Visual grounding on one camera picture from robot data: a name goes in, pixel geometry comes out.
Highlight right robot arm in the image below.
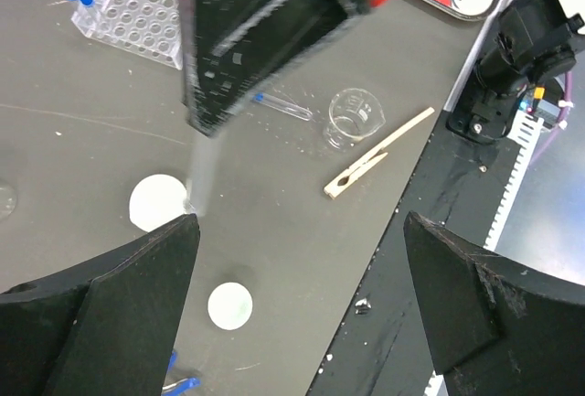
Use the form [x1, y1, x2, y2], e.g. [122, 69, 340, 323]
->
[178, 0, 584, 144]

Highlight glass beaker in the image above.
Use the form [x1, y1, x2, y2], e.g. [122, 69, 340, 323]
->
[324, 88, 386, 150]

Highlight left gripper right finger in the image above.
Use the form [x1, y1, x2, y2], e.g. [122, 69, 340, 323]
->
[404, 211, 584, 395]

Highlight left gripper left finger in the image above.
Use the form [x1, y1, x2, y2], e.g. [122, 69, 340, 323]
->
[1, 214, 200, 395]

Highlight small white crucible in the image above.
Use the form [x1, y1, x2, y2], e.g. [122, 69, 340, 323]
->
[207, 282, 253, 331]

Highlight wooden test tube clamp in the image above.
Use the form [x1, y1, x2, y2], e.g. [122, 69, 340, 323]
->
[324, 107, 435, 199]

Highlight blue safety glasses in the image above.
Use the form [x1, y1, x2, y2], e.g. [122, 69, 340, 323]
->
[161, 350, 201, 396]

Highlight small glass flask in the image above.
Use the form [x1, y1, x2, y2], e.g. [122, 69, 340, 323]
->
[0, 179, 18, 221]

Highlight large white evaporating dish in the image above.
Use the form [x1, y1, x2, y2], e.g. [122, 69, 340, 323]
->
[128, 174, 186, 232]

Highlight clear test tube rack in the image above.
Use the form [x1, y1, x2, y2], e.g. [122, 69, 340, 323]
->
[71, 0, 183, 70]

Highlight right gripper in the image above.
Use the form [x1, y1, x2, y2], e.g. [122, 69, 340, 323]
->
[178, 0, 388, 137]

